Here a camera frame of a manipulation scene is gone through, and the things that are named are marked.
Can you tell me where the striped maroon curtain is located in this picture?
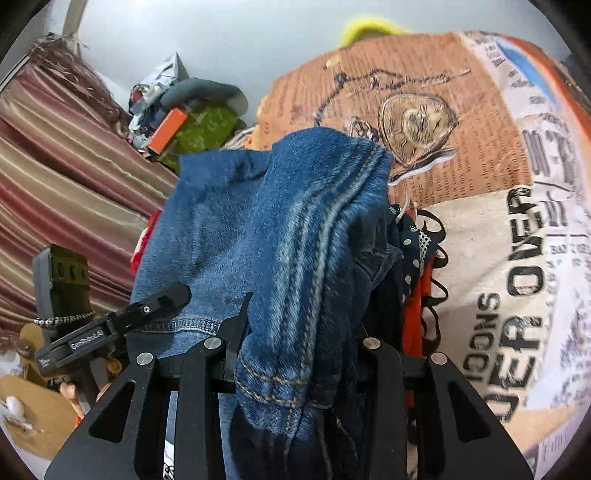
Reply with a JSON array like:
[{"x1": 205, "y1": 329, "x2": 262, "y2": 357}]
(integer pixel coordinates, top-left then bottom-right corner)
[{"x1": 0, "y1": 34, "x2": 182, "y2": 343}]

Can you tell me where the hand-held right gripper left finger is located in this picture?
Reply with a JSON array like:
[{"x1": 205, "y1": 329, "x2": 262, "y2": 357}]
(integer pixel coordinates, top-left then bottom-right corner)
[{"x1": 44, "y1": 292, "x2": 254, "y2": 480}]

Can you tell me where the blue denim jacket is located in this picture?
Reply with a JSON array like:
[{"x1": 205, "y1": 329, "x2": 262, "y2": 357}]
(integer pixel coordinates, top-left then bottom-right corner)
[{"x1": 129, "y1": 127, "x2": 408, "y2": 480}]

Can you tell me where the red fuzzy cloth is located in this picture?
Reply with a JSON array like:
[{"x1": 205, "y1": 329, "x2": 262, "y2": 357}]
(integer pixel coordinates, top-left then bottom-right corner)
[{"x1": 130, "y1": 211, "x2": 163, "y2": 274}]

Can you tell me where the orange box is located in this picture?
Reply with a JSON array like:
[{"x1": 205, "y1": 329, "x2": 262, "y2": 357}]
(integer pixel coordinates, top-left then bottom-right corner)
[{"x1": 148, "y1": 108, "x2": 190, "y2": 154}]

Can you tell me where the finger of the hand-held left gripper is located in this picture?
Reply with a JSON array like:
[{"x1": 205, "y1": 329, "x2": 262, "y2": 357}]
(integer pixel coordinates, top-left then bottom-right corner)
[{"x1": 99, "y1": 283, "x2": 193, "y2": 343}]

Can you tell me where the navy patterned cloth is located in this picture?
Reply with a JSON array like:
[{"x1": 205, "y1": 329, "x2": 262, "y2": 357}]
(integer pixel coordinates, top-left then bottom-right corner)
[{"x1": 383, "y1": 203, "x2": 440, "y2": 361}]

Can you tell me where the person's left hand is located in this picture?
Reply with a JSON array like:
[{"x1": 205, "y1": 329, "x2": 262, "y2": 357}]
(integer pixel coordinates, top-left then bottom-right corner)
[{"x1": 59, "y1": 357, "x2": 123, "y2": 423}]

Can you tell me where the yellow plush toy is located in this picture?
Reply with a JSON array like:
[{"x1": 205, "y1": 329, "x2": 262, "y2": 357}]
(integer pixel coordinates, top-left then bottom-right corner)
[{"x1": 339, "y1": 16, "x2": 410, "y2": 48}]

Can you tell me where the grey neck cushion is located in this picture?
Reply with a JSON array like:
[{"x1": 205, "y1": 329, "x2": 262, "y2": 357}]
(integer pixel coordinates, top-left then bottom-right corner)
[{"x1": 159, "y1": 78, "x2": 248, "y2": 117}]

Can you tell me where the green patterned bag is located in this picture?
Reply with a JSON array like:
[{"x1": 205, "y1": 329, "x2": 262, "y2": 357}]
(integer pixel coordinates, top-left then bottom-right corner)
[{"x1": 157, "y1": 104, "x2": 242, "y2": 163}]

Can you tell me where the red orange cloth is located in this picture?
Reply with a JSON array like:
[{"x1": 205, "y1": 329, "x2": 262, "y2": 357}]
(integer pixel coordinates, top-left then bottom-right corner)
[{"x1": 401, "y1": 262, "x2": 440, "y2": 357}]

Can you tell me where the newspaper print bed blanket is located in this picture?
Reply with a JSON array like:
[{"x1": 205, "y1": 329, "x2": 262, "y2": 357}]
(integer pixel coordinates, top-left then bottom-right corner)
[{"x1": 252, "y1": 30, "x2": 591, "y2": 468}]

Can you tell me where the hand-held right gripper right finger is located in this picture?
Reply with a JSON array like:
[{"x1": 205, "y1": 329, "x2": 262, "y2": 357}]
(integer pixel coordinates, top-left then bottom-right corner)
[{"x1": 359, "y1": 337, "x2": 534, "y2": 480}]

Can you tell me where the brown wooden furniture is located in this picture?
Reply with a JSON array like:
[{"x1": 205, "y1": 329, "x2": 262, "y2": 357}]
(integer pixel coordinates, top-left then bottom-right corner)
[{"x1": 0, "y1": 322, "x2": 83, "y2": 463}]

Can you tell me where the small white object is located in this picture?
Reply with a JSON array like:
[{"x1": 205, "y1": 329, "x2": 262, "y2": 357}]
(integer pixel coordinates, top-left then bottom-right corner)
[{"x1": 0, "y1": 396, "x2": 38, "y2": 435}]

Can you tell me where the silver printed bag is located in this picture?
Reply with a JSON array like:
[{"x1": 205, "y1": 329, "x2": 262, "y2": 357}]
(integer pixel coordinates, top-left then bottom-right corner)
[{"x1": 128, "y1": 52, "x2": 191, "y2": 117}]

